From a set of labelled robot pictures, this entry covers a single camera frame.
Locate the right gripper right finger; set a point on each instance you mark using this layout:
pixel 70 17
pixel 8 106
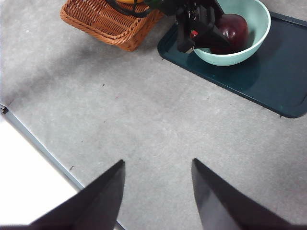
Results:
pixel 223 206

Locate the brown wicker basket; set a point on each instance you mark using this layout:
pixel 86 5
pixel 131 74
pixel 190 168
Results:
pixel 105 26

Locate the teal ribbed bowl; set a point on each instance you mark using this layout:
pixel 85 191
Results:
pixel 259 26

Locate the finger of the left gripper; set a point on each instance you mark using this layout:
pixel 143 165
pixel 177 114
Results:
pixel 218 9
pixel 208 39

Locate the yellow banana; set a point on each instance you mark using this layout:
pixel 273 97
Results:
pixel 129 1

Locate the dark purple plum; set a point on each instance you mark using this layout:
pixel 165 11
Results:
pixel 236 33

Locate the dark rectangular tray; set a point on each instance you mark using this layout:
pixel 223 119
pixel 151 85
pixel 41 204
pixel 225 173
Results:
pixel 275 79

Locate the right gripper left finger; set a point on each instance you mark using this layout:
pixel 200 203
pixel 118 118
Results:
pixel 96 206

